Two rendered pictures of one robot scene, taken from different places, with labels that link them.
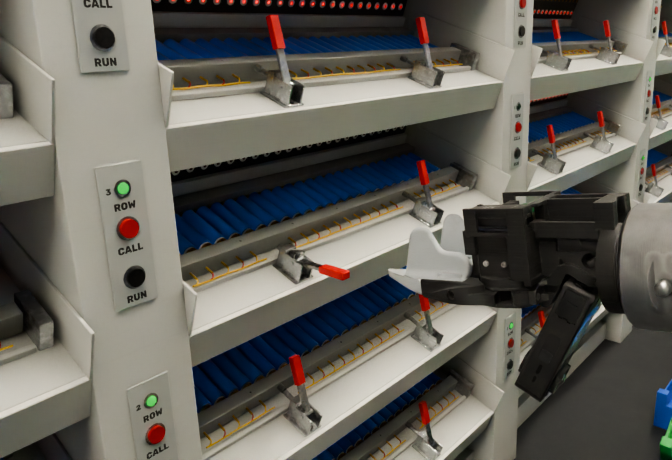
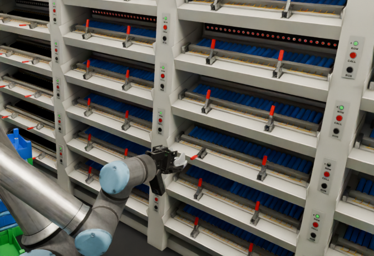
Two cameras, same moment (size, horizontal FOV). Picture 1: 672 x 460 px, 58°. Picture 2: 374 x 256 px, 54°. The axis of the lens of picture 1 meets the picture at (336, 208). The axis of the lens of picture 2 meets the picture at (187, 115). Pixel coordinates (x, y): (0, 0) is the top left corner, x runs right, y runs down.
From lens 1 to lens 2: 1.40 m
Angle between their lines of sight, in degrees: 77
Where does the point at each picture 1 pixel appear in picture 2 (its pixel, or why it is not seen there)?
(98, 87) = (160, 93)
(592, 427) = not seen: outside the picture
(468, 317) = (282, 235)
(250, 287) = (190, 151)
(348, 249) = (222, 162)
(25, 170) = (150, 102)
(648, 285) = not seen: hidden behind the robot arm
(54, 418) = (147, 144)
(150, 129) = (167, 104)
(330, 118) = (214, 121)
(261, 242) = (204, 144)
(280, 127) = (198, 117)
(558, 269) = not seen: hidden behind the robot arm
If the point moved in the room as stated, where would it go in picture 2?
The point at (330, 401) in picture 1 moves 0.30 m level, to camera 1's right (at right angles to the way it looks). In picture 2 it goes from (208, 201) to (225, 248)
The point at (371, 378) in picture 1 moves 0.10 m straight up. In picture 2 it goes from (224, 208) to (227, 187)
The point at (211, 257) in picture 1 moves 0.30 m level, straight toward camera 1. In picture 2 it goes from (190, 139) to (119, 144)
